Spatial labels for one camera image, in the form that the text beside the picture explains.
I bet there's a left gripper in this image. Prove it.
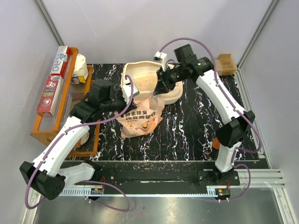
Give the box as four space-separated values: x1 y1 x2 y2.
101 88 138 118

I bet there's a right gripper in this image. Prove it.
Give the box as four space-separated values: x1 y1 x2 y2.
154 64 187 95

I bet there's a cream plastic litter box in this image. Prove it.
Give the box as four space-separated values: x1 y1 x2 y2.
121 61 183 105

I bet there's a pink cat litter bag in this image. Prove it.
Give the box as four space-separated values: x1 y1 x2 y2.
117 96 165 138

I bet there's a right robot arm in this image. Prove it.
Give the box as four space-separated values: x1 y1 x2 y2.
153 44 255 185

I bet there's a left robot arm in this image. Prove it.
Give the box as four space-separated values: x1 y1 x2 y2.
20 75 139 200

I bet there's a brown cardboard box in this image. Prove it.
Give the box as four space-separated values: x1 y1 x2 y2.
215 54 237 76

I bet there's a red white toothpaste box upper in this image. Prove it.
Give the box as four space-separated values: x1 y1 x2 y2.
50 46 71 78

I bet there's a red 3D toothpaste box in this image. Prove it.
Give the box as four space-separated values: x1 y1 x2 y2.
36 75 64 116

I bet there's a black marble pattern mat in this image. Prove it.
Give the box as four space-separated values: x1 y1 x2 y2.
90 62 260 161

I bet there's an orange wooden tray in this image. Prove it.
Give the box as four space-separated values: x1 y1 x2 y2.
30 47 100 157

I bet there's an orange bottle with white cap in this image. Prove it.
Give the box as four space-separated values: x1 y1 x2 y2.
212 137 220 150

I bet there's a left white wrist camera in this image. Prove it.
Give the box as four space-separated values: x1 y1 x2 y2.
121 82 140 104

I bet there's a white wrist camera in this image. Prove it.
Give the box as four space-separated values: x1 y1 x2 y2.
154 51 167 72
121 82 140 104

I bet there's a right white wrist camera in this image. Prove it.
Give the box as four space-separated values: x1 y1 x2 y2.
154 51 167 72

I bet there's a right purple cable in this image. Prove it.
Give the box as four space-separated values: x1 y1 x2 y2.
158 38 262 203

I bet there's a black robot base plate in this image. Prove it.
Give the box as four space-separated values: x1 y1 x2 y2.
93 161 240 186

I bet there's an aluminium rail frame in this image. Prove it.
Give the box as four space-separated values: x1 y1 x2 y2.
23 169 299 224

